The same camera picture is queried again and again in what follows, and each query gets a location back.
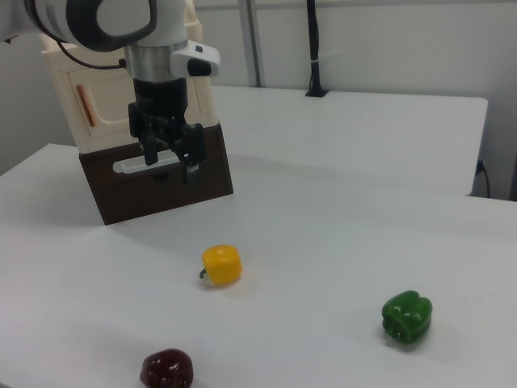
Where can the cream plastic toy cabinet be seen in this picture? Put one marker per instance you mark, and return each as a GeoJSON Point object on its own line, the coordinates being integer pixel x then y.
{"type": "Point", "coordinates": [101, 143]}

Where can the dark red bell pepper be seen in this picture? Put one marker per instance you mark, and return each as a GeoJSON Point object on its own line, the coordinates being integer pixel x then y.
{"type": "Point", "coordinates": [167, 369]}

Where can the black pole stand with clamp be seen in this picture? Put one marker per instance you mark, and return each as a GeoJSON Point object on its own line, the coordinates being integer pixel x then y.
{"type": "Point", "coordinates": [314, 40]}

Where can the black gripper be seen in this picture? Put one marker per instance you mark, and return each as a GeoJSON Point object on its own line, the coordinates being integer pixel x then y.
{"type": "Point", "coordinates": [159, 97]}

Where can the green bell pepper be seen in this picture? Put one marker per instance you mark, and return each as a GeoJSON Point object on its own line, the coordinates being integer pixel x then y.
{"type": "Point", "coordinates": [408, 315]}

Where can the yellow bell pepper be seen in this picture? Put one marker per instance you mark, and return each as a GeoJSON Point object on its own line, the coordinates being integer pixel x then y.
{"type": "Point", "coordinates": [222, 264]}

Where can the dark brown wooden drawer base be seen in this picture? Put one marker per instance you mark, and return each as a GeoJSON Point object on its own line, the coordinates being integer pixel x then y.
{"type": "Point", "coordinates": [161, 198]}

